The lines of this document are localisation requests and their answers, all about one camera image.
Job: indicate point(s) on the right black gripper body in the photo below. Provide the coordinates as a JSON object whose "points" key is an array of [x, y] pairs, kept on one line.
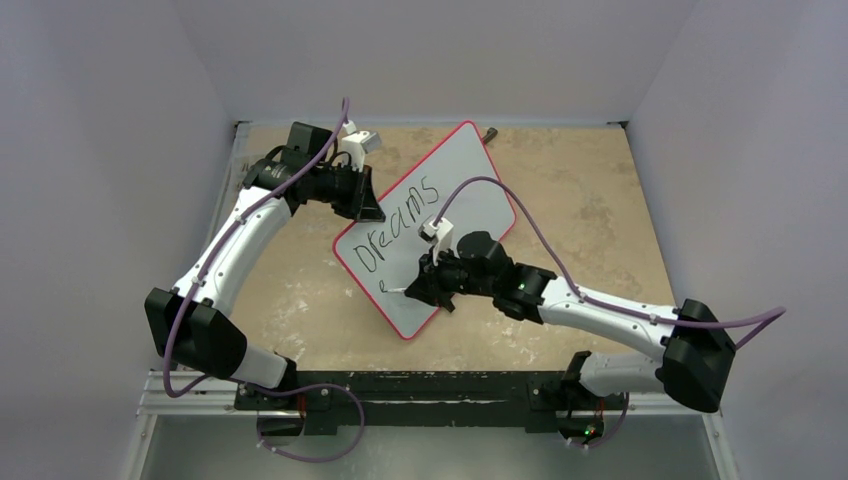
{"points": [[428, 279]]}

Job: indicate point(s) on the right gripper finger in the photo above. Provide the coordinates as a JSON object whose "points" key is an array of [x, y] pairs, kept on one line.
{"points": [[432, 267], [425, 289]]}

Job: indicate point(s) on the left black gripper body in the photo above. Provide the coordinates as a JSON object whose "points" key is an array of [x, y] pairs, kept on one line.
{"points": [[340, 188]]}

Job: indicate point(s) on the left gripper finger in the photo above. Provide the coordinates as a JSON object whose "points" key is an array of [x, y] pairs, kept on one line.
{"points": [[363, 188], [364, 206]]}

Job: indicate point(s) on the red framed whiteboard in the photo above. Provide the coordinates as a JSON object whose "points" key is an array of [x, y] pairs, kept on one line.
{"points": [[455, 175]]}

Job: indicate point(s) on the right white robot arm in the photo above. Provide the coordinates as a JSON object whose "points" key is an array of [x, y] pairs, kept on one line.
{"points": [[680, 351]]}

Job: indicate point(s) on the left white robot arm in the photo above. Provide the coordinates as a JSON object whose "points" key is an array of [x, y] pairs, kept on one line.
{"points": [[190, 321]]}

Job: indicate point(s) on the dark grey pipe fitting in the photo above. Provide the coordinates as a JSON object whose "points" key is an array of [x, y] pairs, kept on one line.
{"points": [[490, 134]]}

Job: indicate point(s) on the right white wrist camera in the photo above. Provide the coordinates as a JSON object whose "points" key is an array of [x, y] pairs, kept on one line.
{"points": [[438, 233]]}

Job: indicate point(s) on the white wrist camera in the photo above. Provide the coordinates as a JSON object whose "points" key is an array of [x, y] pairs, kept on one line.
{"points": [[357, 144], [438, 233]]}

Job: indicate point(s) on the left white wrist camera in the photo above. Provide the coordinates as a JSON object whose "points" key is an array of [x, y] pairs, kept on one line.
{"points": [[357, 144]]}

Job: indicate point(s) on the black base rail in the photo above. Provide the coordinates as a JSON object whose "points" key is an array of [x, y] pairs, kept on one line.
{"points": [[535, 401]]}

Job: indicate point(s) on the aluminium frame rail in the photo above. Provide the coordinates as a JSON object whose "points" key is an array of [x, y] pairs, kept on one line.
{"points": [[217, 397]]}

